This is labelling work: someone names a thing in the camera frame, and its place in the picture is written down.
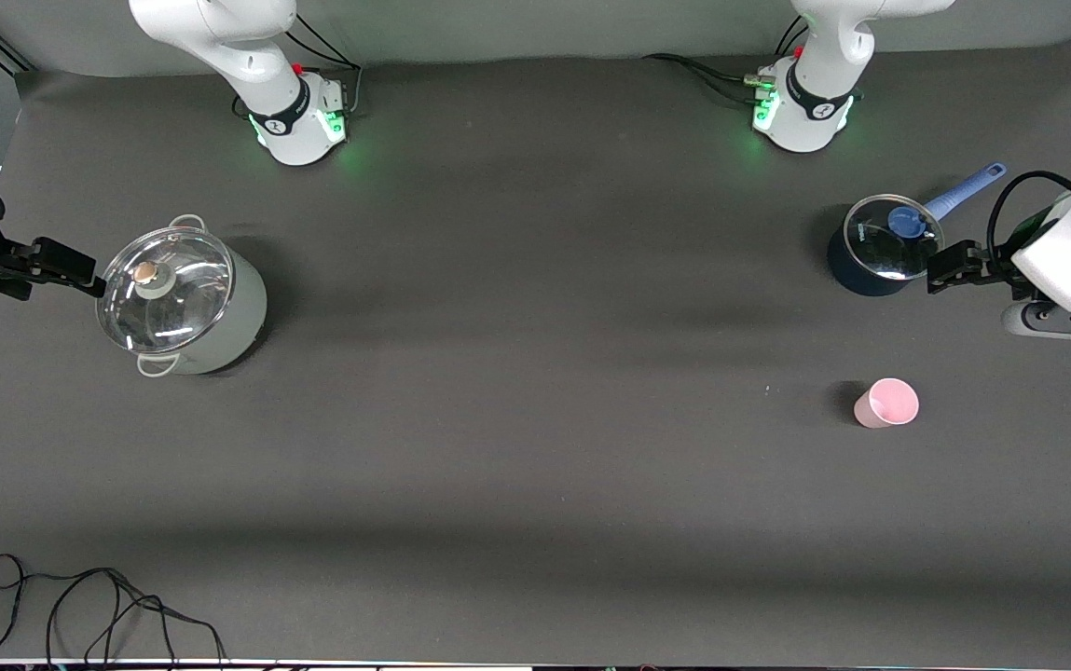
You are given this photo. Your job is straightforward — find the dark blue saucepan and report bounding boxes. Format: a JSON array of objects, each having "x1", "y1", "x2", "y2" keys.
[{"x1": 826, "y1": 162, "x2": 1009, "y2": 298}]

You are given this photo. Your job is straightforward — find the pink plastic cup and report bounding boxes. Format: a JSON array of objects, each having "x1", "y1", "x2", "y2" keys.
[{"x1": 853, "y1": 377, "x2": 920, "y2": 430}]

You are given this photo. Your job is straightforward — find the glass lid, blue knob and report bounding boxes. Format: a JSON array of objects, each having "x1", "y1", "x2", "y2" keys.
[{"x1": 844, "y1": 193, "x2": 946, "y2": 282}]

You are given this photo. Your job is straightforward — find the black base cable bundle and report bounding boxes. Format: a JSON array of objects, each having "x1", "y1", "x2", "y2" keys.
[
  {"x1": 643, "y1": 13, "x2": 812, "y2": 106},
  {"x1": 233, "y1": 13, "x2": 364, "y2": 121}
]

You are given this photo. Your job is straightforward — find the grey-green two-handled pot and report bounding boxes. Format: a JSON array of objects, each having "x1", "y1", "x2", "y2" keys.
[{"x1": 95, "y1": 213, "x2": 268, "y2": 377}]

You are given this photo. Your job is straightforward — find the glass pot lid, grey knob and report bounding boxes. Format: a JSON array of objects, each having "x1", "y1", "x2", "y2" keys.
[{"x1": 95, "y1": 226, "x2": 236, "y2": 355}]

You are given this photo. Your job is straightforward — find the thin black loose cable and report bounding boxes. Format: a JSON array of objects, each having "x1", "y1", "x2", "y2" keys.
[{"x1": 0, "y1": 553, "x2": 230, "y2": 668}]

